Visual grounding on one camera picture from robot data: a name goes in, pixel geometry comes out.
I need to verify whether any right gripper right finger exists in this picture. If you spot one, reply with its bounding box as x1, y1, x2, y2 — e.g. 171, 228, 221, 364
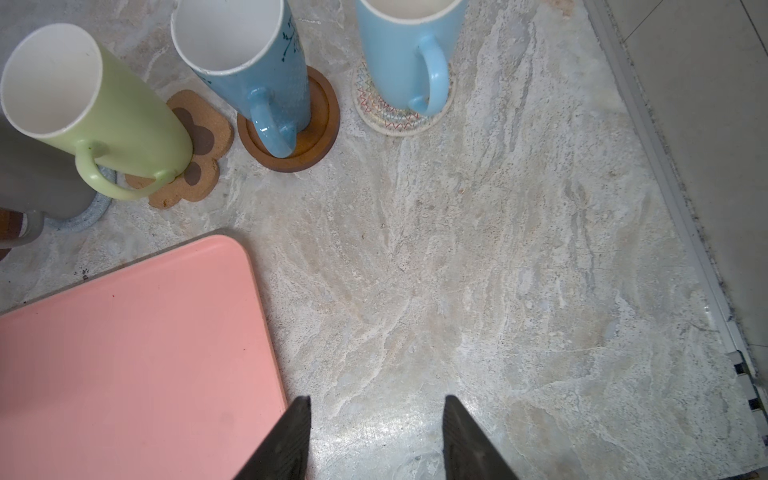
442, 395, 518, 480

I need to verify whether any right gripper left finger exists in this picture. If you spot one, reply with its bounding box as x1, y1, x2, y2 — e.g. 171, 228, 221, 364
234, 396, 311, 480

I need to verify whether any blue woven round coaster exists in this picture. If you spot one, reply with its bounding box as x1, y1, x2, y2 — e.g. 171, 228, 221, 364
26, 165, 112, 232

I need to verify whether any brown wooden coaster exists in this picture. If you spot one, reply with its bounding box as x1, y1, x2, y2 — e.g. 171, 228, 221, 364
237, 66, 340, 173
0, 209, 25, 242

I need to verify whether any cork paw print coaster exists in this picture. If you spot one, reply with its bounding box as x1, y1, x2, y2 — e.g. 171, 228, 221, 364
148, 89, 234, 210

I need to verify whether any multicolour woven round coaster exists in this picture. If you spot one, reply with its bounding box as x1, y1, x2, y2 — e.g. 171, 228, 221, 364
351, 60, 456, 137

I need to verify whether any dark grey mug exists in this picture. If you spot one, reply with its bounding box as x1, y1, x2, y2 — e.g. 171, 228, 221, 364
1, 118, 77, 249

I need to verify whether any blue floral mug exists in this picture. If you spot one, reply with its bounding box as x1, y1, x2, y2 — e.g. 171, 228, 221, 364
171, 0, 311, 158

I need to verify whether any light blue mug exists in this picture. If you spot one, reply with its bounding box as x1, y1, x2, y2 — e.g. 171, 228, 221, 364
356, 0, 468, 117

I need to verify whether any green mug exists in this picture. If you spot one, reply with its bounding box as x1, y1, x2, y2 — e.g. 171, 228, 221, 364
1, 23, 193, 200

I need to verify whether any pink silicone tray mat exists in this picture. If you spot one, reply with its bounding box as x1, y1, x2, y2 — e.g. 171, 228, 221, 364
1, 235, 287, 479

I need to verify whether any aluminium floor edge rail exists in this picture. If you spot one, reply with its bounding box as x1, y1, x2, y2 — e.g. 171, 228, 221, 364
584, 1, 767, 445

